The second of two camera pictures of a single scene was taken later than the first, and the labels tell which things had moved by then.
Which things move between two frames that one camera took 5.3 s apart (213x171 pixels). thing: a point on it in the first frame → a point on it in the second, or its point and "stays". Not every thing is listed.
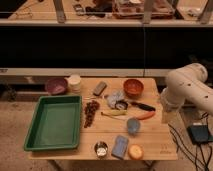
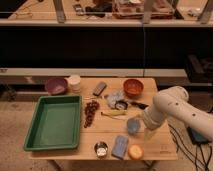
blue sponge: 119,148 stays
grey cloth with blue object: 116,96 stays
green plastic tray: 56,123 stays
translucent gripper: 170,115 → 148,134
